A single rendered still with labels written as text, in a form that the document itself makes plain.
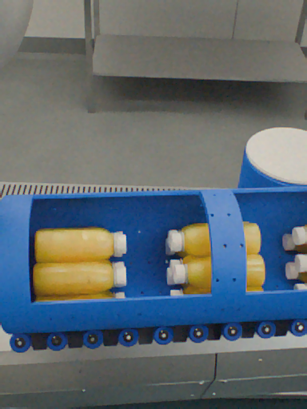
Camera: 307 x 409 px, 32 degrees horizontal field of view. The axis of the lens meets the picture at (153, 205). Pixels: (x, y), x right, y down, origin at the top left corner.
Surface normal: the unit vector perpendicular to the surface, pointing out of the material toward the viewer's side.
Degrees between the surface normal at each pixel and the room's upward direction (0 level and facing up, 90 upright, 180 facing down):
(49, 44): 76
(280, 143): 0
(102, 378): 70
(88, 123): 0
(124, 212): 95
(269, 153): 0
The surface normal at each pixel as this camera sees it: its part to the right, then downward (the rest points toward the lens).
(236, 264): 0.10, 0.03
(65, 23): 0.00, 0.65
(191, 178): 0.04, -0.76
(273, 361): 0.11, 0.36
